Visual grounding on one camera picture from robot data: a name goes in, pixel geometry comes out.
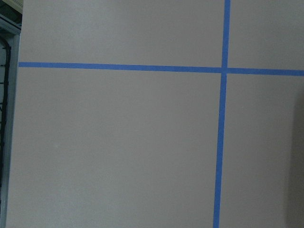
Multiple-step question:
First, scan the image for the black cable chain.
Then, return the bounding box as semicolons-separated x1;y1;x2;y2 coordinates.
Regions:
0;40;12;207

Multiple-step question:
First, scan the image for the grey aluminium frame rail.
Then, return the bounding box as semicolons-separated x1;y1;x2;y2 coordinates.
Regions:
0;15;21;228

